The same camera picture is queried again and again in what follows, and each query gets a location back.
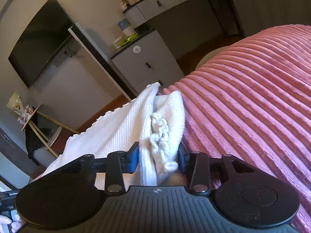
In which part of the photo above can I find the white knit garment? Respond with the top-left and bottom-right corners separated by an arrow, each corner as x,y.
43,83 -> 186,188

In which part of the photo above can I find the left hand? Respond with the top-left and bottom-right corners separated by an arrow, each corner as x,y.
0,209 -> 24,233

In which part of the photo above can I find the white wooden side shelf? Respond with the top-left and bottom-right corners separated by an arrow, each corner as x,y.
16,104 -> 80,158

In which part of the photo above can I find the pink ribbed bedspread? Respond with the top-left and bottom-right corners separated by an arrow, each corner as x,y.
162,24 -> 310,232

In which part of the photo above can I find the grey drawer cabinet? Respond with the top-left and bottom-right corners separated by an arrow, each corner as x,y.
112,30 -> 184,94

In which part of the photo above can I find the round white stool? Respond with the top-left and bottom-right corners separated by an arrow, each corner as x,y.
195,46 -> 228,70

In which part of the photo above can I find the green tray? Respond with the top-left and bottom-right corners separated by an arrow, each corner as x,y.
119,33 -> 138,47

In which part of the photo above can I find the blue white canister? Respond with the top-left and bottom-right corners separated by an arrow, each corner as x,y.
118,18 -> 136,37

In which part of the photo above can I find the white tower fan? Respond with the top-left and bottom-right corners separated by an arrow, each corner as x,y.
68,22 -> 138,100

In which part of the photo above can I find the grey vanity desk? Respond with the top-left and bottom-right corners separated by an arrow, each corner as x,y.
122,0 -> 245,38

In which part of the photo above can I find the wall mounted television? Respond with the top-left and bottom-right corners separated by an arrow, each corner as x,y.
8,0 -> 73,88

